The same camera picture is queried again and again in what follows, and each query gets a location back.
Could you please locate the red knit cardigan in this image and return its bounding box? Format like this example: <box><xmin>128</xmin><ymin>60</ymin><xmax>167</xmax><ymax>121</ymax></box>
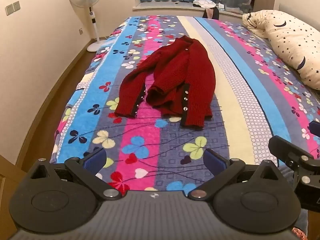
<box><xmin>114</xmin><ymin>35</ymin><xmax>217</xmax><ymax>128</ymax></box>

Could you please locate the floral striped blanket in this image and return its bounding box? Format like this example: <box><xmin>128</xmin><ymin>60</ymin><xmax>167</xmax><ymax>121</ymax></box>
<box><xmin>49</xmin><ymin>15</ymin><xmax>320</xmax><ymax>197</ymax></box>

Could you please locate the dark and pink bag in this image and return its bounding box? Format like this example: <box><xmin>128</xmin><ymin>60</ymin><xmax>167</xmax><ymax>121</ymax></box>
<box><xmin>203</xmin><ymin>7</ymin><xmax>220</xmax><ymax>20</ymax></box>

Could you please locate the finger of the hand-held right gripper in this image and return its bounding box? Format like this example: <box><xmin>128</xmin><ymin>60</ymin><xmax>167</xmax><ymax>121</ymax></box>
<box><xmin>268</xmin><ymin>135</ymin><xmax>320</xmax><ymax>181</ymax></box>
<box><xmin>309</xmin><ymin>120</ymin><xmax>320</xmax><ymax>137</ymax></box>

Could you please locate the cream star print pillow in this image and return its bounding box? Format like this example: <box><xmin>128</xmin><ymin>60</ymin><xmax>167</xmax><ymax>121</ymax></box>
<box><xmin>242</xmin><ymin>10</ymin><xmax>320</xmax><ymax>91</ymax></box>

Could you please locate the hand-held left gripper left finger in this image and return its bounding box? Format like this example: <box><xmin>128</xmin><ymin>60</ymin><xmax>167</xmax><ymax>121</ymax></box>
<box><xmin>25</xmin><ymin>148</ymin><xmax>121</xmax><ymax>201</ymax></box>

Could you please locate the pink patterned cloth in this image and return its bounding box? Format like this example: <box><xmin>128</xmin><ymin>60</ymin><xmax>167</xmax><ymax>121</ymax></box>
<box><xmin>291</xmin><ymin>226</ymin><xmax>308</xmax><ymax>240</ymax></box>

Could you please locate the wooden door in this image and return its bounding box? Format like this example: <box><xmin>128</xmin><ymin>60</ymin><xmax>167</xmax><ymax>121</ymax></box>
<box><xmin>0</xmin><ymin>154</ymin><xmax>27</xmax><ymax>240</ymax></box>

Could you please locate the white window sill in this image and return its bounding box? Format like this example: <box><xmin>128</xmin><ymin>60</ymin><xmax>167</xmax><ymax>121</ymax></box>
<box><xmin>132</xmin><ymin>1</ymin><xmax>250</xmax><ymax>16</ymax></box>

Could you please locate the white clothes pile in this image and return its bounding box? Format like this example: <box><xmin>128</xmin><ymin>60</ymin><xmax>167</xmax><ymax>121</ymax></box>
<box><xmin>193</xmin><ymin>0</ymin><xmax>217</xmax><ymax>9</ymax></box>

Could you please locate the wall switch plate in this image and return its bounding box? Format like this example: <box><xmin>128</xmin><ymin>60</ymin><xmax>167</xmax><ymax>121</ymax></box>
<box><xmin>5</xmin><ymin>1</ymin><xmax>21</xmax><ymax>16</ymax></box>

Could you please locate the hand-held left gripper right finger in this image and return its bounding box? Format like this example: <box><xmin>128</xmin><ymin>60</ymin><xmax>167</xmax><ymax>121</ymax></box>
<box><xmin>188</xmin><ymin>148</ymin><xmax>282</xmax><ymax>201</ymax></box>

